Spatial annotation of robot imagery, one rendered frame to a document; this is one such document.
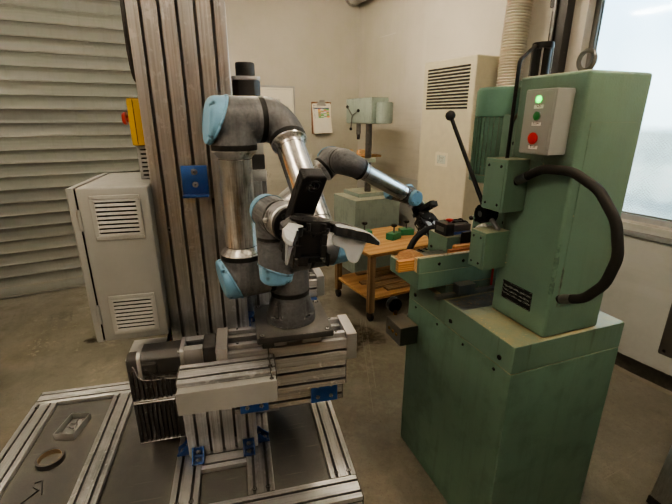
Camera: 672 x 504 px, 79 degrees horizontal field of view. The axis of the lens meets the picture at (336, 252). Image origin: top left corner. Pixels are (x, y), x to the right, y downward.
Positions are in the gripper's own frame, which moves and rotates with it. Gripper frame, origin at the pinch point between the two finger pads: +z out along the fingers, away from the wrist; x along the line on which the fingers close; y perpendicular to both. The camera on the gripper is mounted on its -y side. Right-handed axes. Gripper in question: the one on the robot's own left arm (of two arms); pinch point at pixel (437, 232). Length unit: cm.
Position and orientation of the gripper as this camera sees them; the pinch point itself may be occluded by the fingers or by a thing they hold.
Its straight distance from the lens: 198.0
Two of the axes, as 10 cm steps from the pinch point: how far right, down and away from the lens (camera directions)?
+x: -9.4, 0.9, -3.4
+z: 2.9, 7.3, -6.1
